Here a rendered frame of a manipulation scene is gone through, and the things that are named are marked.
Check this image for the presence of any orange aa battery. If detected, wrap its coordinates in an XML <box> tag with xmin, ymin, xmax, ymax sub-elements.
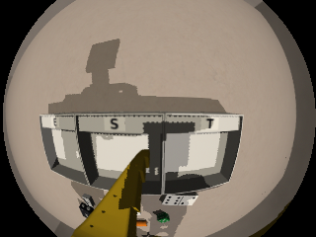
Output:
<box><xmin>136</xmin><ymin>220</ymin><xmax>147</xmax><ymax>226</ymax></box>

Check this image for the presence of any green die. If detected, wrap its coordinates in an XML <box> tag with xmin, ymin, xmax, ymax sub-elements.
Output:
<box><xmin>157</xmin><ymin>212</ymin><xmax>170</xmax><ymax>223</ymax></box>

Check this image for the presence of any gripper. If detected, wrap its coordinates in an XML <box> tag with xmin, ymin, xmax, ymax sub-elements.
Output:
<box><xmin>71</xmin><ymin>149</ymin><xmax>291</xmax><ymax>237</ymax></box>

